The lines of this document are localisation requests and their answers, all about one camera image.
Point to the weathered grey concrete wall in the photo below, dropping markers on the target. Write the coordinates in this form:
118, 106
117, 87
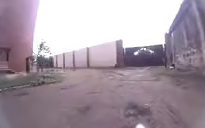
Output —
190, 43

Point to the dark metal gate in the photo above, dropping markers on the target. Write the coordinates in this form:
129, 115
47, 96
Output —
146, 60

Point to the red-brown brick tower building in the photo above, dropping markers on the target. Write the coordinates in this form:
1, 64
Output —
16, 36

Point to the small tree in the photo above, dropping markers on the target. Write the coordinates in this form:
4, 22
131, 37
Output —
42, 58

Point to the robot's own part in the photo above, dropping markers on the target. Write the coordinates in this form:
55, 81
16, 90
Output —
140, 126

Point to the brown dirt road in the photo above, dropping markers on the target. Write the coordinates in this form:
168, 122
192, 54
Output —
100, 96

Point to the grass patch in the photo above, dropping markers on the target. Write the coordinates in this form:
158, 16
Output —
20, 80

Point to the pale panel wall dark posts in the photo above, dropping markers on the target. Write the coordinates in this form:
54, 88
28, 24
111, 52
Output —
101, 55

